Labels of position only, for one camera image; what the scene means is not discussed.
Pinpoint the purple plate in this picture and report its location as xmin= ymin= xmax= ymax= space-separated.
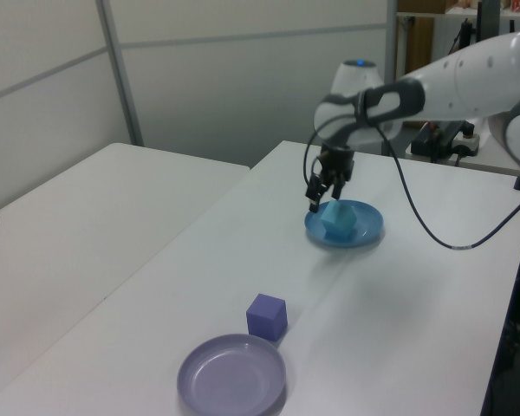
xmin=176 ymin=332 xmax=287 ymax=416

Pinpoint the black power adapter box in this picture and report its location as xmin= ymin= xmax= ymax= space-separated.
xmin=410 ymin=122 xmax=461 ymax=165

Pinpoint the white shelf board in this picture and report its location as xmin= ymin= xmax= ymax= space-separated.
xmin=396 ymin=10 xmax=520 ymax=19

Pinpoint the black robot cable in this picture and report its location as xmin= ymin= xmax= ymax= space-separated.
xmin=302 ymin=88 xmax=520 ymax=251

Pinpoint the purple foam cube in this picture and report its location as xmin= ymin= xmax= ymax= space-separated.
xmin=245 ymin=293 xmax=288 ymax=342

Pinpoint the blue plate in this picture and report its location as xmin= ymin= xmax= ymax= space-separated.
xmin=303 ymin=198 xmax=385 ymax=249

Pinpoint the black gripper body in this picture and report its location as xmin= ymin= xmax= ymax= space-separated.
xmin=319 ymin=146 xmax=357 ymax=184

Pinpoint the white side table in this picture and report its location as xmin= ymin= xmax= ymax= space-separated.
xmin=0 ymin=142 xmax=251 ymax=391

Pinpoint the brown cardboard panel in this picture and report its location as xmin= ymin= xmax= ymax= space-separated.
xmin=398 ymin=16 xmax=435 ymax=75

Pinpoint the grey partition post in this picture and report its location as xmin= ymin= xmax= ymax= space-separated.
xmin=385 ymin=0 xmax=400 ymax=83

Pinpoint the cyan foam cube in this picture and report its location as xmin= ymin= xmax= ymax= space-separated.
xmin=320 ymin=201 xmax=359 ymax=240

